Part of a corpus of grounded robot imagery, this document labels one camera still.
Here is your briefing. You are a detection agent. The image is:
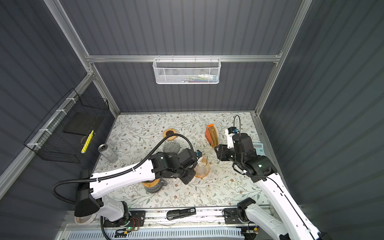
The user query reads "orange glass pitcher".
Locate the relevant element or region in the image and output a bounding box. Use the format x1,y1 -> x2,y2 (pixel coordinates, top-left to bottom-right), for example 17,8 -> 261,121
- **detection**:
194,156 -> 211,178

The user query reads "grey glass pitcher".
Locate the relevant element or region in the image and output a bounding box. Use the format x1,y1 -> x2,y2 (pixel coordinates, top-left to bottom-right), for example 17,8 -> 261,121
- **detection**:
144,178 -> 168,194

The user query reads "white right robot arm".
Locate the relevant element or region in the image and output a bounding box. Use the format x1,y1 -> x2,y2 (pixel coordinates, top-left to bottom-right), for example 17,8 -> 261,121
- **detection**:
215,132 -> 323,240

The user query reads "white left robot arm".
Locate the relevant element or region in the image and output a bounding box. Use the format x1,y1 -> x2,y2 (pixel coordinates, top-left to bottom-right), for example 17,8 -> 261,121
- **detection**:
74,149 -> 203,223

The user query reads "orange coffee filter holder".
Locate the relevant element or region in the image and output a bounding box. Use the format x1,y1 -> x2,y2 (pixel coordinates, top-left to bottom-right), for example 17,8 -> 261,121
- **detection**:
205,124 -> 219,148

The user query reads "teal calculator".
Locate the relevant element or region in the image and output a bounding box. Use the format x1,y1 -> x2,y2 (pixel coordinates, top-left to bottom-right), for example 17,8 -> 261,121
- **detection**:
253,143 -> 266,156

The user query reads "clear glass bottle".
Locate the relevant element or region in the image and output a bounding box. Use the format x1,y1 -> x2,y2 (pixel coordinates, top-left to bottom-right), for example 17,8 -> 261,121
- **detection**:
98,144 -> 118,164

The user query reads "yellow marker pen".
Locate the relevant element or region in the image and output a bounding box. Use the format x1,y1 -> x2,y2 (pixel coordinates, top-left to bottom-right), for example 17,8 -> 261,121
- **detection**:
81,130 -> 95,154

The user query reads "tape roll left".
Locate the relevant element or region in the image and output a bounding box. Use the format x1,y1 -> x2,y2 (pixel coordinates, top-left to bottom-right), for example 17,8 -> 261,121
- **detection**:
75,214 -> 98,226

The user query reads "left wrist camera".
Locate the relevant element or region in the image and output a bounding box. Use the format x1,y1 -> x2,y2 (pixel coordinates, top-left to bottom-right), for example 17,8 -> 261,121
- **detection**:
178,149 -> 203,169

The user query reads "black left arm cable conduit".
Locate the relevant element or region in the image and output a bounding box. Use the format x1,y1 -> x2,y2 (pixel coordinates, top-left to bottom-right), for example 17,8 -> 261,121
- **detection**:
51,133 -> 196,205

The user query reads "wooden ring holder near pitcher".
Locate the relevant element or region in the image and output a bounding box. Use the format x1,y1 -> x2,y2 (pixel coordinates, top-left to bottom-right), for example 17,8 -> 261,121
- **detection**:
163,129 -> 178,141

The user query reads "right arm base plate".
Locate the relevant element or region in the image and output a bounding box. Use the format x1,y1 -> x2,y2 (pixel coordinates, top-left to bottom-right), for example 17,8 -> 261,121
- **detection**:
223,206 -> 266,225

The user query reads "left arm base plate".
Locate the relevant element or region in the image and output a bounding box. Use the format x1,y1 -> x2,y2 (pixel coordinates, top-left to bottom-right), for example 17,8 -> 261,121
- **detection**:
103,211 -> 146,228

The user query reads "white wire mesh basket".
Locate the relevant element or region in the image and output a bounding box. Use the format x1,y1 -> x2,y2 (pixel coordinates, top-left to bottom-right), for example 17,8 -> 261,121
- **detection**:
153,58 -> 222,85

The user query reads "black wire basket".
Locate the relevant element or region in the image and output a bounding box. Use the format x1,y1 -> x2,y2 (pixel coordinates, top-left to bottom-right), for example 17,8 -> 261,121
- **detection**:
24,89 -> 110,164

